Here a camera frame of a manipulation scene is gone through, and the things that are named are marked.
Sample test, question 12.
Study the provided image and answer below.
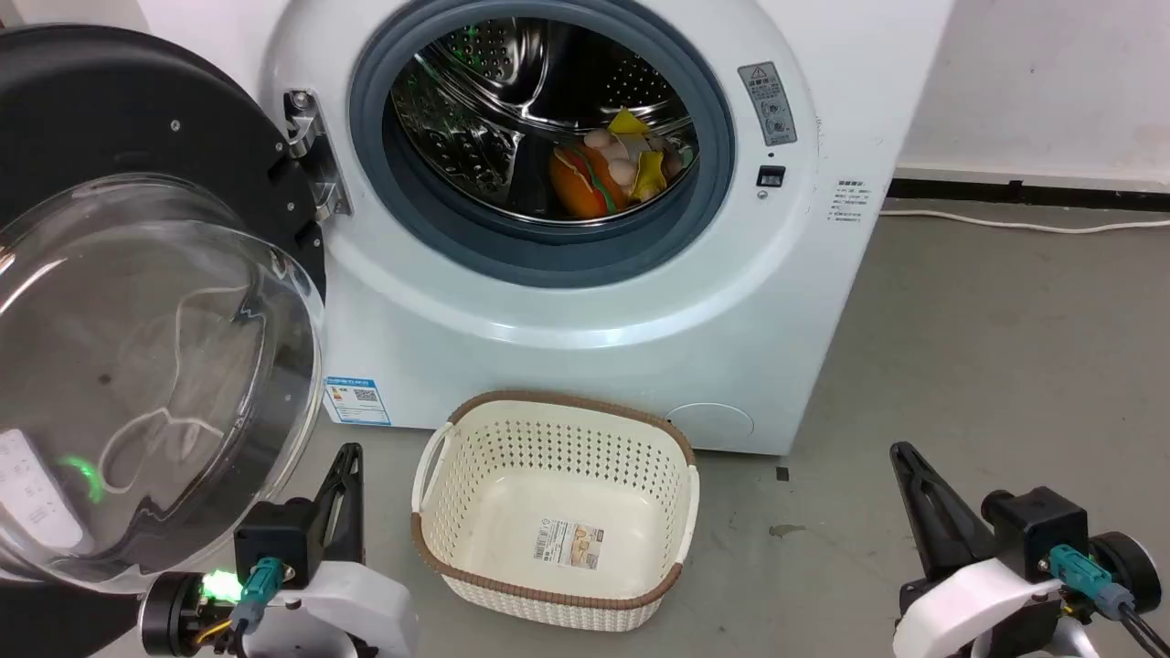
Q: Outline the cream plastic laundry basket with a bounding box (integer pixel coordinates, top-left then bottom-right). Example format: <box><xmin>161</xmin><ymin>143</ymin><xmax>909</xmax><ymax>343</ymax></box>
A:
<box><xmin>409</xmin><ymin>390</ymin><xmax>701</xmax><ymax>633</ymax></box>

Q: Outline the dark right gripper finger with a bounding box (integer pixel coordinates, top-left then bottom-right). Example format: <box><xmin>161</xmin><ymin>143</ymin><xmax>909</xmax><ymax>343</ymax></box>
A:
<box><xmin>890</xmin><ymin>441</ymin><xmax>998</xmax><ymax>583</ymax></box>

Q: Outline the teal plug left gripper cable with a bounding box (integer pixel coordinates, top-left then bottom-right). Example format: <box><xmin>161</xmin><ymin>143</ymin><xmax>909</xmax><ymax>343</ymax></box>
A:
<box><xmin>196</xmin><ymin>557</ymin><xmax>287</xmax><ymax>652</ymax></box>

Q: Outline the black wall baseboard strip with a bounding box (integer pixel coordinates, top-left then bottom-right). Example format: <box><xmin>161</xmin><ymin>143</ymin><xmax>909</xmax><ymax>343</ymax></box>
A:
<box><xmin>888</xmin><ymin>177</ymin><xmax>1170</xmax><ymax>214</ymax></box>

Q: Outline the white floor cable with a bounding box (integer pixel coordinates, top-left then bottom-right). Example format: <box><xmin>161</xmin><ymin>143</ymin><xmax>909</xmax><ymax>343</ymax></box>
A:
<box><xmin>879</xmin><ymin>209</ymin><xmax>1170</xmax><ymax>235</ymax></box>

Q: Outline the white text label sticker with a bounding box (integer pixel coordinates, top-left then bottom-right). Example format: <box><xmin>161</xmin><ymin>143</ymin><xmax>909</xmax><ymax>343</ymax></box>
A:
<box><xmin>828</xmin><ymin>178</ymin><xmax>871</xmax><ymax>225</ymax></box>

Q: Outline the metal door hinge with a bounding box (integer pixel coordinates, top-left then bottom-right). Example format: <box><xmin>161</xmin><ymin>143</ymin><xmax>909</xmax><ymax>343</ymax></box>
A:
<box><xmin>282</xmin><ymin>89</ymin><xmax>353</xmax><ymax>220</ymax></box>

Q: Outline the blue energy label sticker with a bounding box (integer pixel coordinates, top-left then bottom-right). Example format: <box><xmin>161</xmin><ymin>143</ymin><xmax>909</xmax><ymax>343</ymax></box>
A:
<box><xmin>324</xmin><ymin>375</ymin><xmax>393</xmax><ymax>427</ymax></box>

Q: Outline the teal plug gripper cable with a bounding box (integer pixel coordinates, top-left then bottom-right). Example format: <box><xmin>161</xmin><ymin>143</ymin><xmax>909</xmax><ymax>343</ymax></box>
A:
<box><xmin>1048</xmin><ymin>544</ymin><xmax>1170</xmax><ymax>658</ymax></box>
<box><xmin>196</xmin><ymin>557</ymin><xmax>287</xmax><ymax>652</ymax></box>

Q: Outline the yellow and pink doll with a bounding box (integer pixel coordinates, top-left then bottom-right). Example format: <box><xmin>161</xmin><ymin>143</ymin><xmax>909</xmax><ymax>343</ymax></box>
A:
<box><xmin>583</xmin><ymin>107</ymin><xmax>697</xmax><ymax>205</ymax></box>

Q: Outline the grey warning label sticker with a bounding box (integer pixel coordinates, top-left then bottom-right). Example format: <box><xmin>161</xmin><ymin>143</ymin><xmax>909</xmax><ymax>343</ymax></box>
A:
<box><xmin>738</xmin><ymin>61</ymin><xmax>799</xmax><ymax>148</ymax></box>

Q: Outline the black washer door glass bowl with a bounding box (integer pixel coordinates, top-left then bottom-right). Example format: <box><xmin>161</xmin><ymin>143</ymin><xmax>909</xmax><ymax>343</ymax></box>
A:
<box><xmin>0</xmin><ymin>25</ymin><xmax>328</xmax><ymax>658</ymax></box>

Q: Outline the white front-load washing machine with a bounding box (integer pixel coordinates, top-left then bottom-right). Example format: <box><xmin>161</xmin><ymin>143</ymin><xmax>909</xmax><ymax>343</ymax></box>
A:
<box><xmin>137</xmin><ymin>0</ymin><xmax>956</xmax><ymax>456</ymax></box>

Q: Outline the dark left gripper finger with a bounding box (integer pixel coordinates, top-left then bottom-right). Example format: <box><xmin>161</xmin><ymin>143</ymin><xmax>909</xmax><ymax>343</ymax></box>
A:
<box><xmin>314</xmin><ymin>442</ymin><xmax>366</xmax><ymax>567</ymax></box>

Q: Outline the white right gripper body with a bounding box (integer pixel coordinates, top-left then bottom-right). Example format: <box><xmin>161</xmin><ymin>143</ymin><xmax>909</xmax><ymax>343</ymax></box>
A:
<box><xmin>893</xmin><ymin>557</ymin><xmax>1063</xmax><ymax>658</ymax></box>

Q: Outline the hamburger plush toy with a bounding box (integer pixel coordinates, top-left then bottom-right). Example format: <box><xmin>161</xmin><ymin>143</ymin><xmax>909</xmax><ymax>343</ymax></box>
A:
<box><xmin>549</xmin><ymin>144</ymin><xmax>633</xmax><ymax>219</ymax></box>

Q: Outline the teal plug right gripper cable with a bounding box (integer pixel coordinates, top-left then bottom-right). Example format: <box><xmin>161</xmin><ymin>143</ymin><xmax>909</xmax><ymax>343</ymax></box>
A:
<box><xmin>1048</xmin><ymin>544</ymin><xmax>1170</xmax><ymax>658</ymax></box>

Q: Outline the round drain filter cover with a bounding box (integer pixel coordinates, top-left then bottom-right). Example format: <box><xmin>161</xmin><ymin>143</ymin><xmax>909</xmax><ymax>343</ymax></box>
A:
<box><xmin>665</xmin><ymin>402</ymin><xmax>756</xmax><ymax>451</ymax></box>

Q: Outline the stainless steel washer drum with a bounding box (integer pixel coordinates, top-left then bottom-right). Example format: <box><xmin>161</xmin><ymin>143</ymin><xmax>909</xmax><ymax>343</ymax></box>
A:
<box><xmin>391</xmin><ymin>16</ymin><xmax>701</xmax><ymax>226</ymax></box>

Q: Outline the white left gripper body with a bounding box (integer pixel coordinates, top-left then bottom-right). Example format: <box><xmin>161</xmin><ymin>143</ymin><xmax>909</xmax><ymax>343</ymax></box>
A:
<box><xmin>245</xmin><ymin>559</ymin><xmax>422</xmax><ymax>658</ymax></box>

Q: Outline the paper label inside basket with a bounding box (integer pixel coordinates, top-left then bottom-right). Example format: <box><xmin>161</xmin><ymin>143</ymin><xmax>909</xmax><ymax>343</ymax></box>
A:
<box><xmin>534</xmin><ymin>517</ymin><xmax>606</xmax><ymax>571</ymax></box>

